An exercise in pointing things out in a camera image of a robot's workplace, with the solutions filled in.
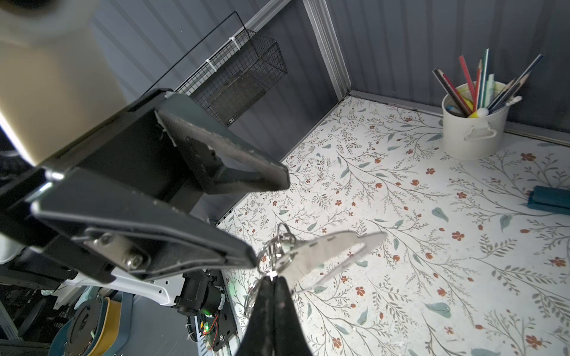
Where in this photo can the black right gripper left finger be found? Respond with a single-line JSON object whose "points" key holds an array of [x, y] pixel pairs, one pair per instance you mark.
{"points": [[258, 339]]}

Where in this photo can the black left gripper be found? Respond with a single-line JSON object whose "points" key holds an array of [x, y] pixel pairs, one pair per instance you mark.
{"points": [[92, 221]]}

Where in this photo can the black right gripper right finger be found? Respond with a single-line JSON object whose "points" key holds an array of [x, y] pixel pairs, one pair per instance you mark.
{"points": [[288, 335]]}

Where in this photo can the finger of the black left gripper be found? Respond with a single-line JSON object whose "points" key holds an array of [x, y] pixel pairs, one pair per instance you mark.
{"points": [[221, 162]]}

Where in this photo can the silver metal carabiner key holder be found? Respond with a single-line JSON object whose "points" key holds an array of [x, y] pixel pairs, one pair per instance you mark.
{"points": [[309, 264]]}

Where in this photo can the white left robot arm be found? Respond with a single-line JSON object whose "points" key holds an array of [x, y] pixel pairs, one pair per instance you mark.
{"points": [[101, 325]]}

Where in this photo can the white metal pen cup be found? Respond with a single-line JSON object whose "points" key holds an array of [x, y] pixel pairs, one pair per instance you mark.
{"points": [[472, 138]]}

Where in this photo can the teal stapler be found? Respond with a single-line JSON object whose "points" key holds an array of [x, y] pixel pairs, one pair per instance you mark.
{"points": [[555, 200]]}

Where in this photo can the black wire wall basket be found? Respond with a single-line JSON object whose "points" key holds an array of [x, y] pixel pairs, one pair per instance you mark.
{"points": [[235, 76]]}

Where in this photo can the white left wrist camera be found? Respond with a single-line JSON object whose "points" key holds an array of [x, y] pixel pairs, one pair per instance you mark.
{"points": [[56, 84]]}

